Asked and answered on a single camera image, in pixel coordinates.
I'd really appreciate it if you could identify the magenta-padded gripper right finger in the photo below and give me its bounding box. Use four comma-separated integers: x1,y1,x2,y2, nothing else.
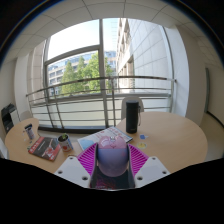
127,143,171,188

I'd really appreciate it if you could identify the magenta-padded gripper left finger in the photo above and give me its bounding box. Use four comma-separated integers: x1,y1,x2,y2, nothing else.
54,143,100,188

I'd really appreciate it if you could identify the pink and lilac computer mouse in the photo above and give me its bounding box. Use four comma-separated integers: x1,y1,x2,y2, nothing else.
96,134,129,178

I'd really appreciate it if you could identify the white mug with plant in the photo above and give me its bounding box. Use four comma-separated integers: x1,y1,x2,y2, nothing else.
57,133,74,153

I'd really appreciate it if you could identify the light illustrated magazine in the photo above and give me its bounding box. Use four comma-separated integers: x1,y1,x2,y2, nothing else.
77,125,134,152

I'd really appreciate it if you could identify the red magazine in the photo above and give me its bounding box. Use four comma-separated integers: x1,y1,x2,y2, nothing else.
27,135,62,162

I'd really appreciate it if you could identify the black drink tumbler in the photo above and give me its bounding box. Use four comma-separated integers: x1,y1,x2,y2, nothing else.
125,99,140,135

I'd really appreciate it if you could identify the small dark drink can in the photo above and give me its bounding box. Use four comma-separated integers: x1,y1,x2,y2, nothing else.
23,123,36,141

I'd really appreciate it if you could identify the white chair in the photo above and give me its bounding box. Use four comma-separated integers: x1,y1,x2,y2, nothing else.
120,95,145,121
18,109,34,122

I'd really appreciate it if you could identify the black printer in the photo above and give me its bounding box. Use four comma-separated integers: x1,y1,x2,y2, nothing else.
0,103,18,134

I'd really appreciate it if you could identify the metal window railing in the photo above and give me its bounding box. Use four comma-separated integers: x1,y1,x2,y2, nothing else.
25,75,177,129

